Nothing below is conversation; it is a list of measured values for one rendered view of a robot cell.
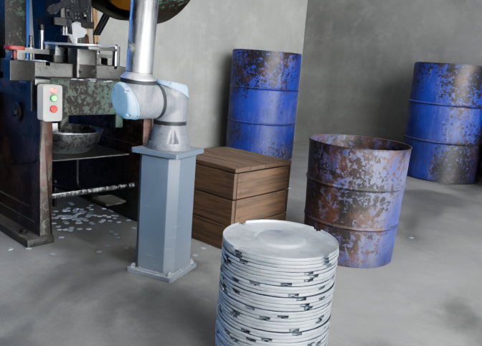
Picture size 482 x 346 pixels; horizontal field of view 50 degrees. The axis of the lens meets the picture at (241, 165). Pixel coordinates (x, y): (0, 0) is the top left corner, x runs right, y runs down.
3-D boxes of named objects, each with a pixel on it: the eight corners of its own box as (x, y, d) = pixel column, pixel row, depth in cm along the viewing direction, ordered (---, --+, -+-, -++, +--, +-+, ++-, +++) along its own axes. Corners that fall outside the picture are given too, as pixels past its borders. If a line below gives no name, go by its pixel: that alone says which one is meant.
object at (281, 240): (278, 217, 150) (279, 214, 150) (361, 247, 129) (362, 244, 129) (199, 232, 131) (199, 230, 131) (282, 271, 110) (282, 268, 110)
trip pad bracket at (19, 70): (35, 111, 198) (35, 59, 194) (10, 111, 191) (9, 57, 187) (28, 109, 202) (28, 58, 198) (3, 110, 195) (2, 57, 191)
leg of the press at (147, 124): (161, 220, 246) (170, 25, 229) (141, 225, 238) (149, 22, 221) (64, 181, 307) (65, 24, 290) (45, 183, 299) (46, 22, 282)
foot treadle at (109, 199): (126, 212, 217) (127, 200, 216) (105, 216, 210) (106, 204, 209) (57, 183, 256) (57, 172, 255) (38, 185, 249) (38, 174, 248)
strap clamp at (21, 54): (51, 61, 222) (51, 36, 220) (11, 59, 210) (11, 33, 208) (44, 60, 226) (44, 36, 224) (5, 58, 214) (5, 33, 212)
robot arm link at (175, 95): (194, 121, 179) (196, 82, 177) (163, 122, 170) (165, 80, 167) (173, 117, 188) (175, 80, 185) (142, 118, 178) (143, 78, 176)
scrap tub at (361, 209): (413, 255, 225) (429, 146, 216) (364, 279, 195) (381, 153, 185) (332, 229, 253) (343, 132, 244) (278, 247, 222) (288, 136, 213)
